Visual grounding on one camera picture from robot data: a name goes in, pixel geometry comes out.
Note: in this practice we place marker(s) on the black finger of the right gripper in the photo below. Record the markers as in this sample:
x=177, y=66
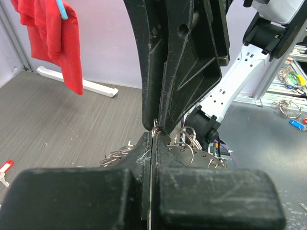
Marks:
x=192, y=67
x=150, y=27

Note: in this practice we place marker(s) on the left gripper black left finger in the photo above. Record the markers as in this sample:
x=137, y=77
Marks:
x=104, y=198

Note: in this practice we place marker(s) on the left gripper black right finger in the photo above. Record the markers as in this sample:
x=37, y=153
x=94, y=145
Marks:
x=189, y=198

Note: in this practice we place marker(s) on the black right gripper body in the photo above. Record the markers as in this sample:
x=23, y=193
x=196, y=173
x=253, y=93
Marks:
x=218, y=10

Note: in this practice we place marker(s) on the metal disc with keyrings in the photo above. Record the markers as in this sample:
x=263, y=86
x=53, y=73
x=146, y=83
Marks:
x=184, y=150

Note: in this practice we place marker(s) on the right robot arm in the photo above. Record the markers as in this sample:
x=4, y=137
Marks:
x=269, y=36

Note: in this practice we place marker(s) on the spare keys and tags pile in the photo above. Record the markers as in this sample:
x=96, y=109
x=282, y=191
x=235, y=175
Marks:
x=290, y=85

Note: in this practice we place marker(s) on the key with red tag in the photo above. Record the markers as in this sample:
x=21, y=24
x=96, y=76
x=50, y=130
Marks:
x=3, y=169

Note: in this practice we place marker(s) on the blue clothes hanger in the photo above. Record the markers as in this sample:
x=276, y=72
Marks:
x=62, y=9

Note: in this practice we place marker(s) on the white clothes rack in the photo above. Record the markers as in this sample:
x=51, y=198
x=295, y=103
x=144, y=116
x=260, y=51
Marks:
x=87, y=85

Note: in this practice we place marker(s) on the red cloth on hanger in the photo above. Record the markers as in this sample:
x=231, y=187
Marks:
x=53, y=39

